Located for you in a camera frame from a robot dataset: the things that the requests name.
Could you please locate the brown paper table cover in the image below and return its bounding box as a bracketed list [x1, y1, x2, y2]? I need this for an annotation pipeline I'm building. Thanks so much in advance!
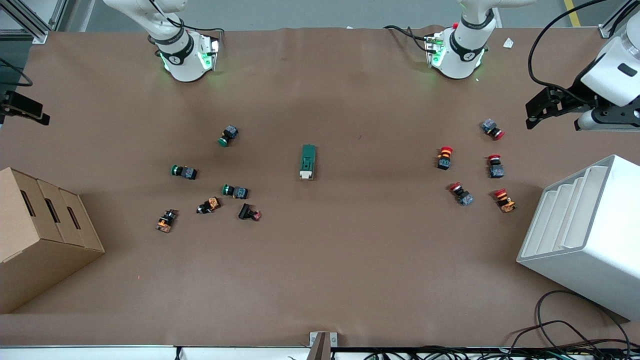
[0, 25, 640, 348]

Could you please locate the black looping cable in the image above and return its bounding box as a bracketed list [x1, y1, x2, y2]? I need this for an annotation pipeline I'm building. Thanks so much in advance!
[535, 290, 633, 351]

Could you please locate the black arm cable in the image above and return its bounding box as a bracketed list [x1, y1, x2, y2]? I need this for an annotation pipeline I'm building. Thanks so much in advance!
[148, 0, 226, 36]
[528, 0, 608, 98]

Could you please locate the white table edge rail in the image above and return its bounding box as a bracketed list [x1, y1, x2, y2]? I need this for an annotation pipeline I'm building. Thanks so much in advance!
[0, 345, 311, 360]

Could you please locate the black base cable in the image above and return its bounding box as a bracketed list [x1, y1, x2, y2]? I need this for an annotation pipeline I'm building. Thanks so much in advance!
[384, 25, 432, 53]

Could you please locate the black cable bundle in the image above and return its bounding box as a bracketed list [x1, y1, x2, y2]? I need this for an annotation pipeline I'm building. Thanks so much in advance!
[362, 320, 640, 360]

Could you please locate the brown cardboard box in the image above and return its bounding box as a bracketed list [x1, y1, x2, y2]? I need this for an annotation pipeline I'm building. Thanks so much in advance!
[0, 167, 106, 315]

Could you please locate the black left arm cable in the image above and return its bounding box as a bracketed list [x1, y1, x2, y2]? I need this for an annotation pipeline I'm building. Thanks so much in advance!
[528, 0, 608, 98]

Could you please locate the white foam stepped box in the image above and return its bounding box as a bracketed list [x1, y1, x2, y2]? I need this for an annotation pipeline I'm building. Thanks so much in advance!
[516, 154, 640, 322]

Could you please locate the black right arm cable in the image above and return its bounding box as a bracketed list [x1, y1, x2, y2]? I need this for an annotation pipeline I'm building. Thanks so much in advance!
[148, 0, 226, 36]

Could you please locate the black orange selector switch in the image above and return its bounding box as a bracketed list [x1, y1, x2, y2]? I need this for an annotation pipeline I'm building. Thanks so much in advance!
[155, 209, 179, 234]
[196, 197, 222, 215]

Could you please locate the red mushroom button orange block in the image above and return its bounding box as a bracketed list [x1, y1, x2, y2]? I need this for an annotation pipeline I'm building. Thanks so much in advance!
[494, 188, 517, 214]

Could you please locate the grey metal bracket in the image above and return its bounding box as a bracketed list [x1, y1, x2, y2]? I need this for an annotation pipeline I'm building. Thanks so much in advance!
[309, 331, 338, 360]

